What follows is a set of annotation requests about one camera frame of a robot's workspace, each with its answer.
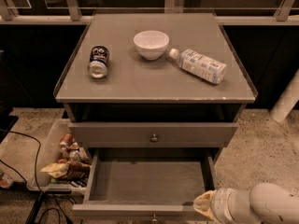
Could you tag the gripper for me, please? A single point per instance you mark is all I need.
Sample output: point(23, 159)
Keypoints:
point(219, 204)

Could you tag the grey drawer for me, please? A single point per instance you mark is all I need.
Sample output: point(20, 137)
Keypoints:
point(151, 184)
point(153, 134)

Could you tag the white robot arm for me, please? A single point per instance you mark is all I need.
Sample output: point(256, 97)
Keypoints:
point(264, 203)

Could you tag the grey drawer cabinet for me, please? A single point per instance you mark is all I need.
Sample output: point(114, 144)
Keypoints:
point(137, 90)

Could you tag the brown snack bag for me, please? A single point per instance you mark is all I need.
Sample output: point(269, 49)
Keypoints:
point(71, 170)

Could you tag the white plastic bottle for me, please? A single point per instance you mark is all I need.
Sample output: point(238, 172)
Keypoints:
point(199, 65)

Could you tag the clear plastic storage bin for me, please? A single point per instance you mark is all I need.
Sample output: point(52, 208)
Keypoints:
point(49, 153)

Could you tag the orange snack can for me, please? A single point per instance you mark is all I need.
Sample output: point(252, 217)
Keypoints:
point(66, 141)

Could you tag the white ceramic bowl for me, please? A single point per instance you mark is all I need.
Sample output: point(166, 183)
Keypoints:
point(150, 44)

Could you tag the blue soda can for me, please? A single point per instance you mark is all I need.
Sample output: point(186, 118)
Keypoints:
point(98, 62)

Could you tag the red white object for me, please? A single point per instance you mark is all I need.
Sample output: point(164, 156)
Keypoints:
point(5, 180)

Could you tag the metal window railing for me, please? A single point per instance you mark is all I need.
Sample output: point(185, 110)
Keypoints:
point(227, 12)

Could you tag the black furniture edge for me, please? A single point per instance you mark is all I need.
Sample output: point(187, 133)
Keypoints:
point(7, 121)

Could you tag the white post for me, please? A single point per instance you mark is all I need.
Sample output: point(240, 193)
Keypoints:
point(287, 100)

